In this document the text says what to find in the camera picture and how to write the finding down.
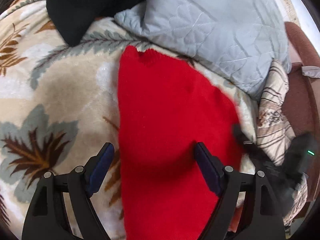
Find red and blue knit sweater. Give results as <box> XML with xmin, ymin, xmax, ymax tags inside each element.
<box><xmin>118</xmin><ymin>46</ymin><xmax>243</xmax><ymax>239</ymax></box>

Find beige patterned pillow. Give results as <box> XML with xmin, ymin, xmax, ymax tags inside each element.
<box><xmin>256</xmin><ymin>60</ymin><xmax>309</xmax><ymax>227</ymax></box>

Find brown upholstered headboard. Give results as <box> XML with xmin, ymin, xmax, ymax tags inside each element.
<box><xmin>281</xmin><ymin>21</ymin><xmax>320</xmax><ymax>203</ymax></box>

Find leaf-pattern fleece blanket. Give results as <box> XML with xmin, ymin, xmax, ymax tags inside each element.
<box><xmin>0</xmin><ymin>0</ymin><xmax>261</xmax><ymax>240</ymax></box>

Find grey quilted pillow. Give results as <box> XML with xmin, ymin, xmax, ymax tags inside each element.
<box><xmin>114</xmin><ymin>0</ymin><xmax>291</xmax><ymax>100</ymax></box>

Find black garment pile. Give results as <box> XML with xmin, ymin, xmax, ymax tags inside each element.
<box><xmin>46</xmin><ymin>0</ymin><xmax>144</xmax><ymax>47</ymax></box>

